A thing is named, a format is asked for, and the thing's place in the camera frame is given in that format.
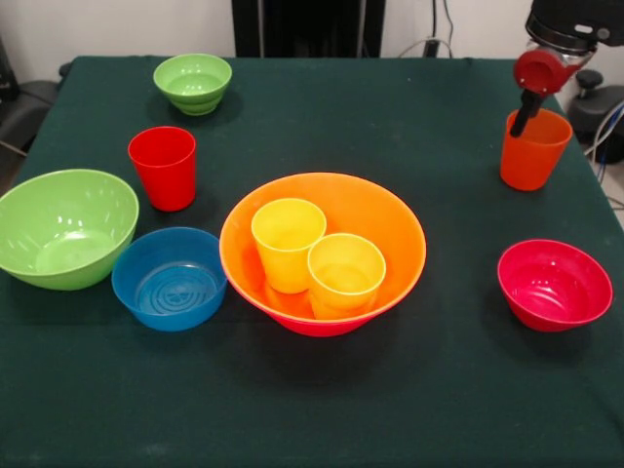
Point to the black chair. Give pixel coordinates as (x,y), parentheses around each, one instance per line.
(29,107)

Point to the orange cup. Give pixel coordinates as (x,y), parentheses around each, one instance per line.
(529,166)

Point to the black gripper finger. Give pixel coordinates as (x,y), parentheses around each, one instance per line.
(520,119)
(535,105)

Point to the large orange bowl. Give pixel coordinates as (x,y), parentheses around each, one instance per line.
(380,214)

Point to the black equipment base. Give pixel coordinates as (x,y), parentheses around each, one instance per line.
(597,109)

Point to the red cup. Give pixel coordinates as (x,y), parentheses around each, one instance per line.
(166,185)

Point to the red bowl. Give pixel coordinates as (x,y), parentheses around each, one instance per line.
(551,287)

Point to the small green bowl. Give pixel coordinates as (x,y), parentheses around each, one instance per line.
(192,83)

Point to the large green bowl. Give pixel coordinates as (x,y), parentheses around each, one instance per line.
(63,229)

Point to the black cabinet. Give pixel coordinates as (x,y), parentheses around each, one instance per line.
(312,24)

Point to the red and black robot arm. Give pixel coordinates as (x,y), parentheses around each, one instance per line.
(570,14)

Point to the black power adapter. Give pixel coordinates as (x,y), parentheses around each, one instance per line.
(431,49)

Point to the dark green tablecloth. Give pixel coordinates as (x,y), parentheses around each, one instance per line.
(312,390)

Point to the blue bowl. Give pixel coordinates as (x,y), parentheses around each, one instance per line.
(168,319)

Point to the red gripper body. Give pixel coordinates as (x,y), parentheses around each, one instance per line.
(534,72)

